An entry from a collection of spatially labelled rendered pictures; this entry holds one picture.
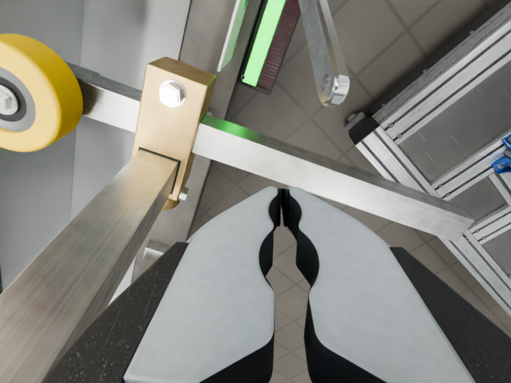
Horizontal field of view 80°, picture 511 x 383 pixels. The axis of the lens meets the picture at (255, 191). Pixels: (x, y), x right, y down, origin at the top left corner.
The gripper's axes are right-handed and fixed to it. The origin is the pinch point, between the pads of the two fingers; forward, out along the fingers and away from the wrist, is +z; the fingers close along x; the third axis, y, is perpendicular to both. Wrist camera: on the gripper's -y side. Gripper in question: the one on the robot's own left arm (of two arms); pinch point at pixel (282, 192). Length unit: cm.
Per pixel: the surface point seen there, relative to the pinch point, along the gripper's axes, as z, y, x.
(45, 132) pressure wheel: 10.5, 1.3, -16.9
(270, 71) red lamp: 30.9, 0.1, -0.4
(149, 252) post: 28.5, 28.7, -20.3
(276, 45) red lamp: 30.9, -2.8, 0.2
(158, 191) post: 9.0, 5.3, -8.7
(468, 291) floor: 101, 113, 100
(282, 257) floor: 101, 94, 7
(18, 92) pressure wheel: 10.8, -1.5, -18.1
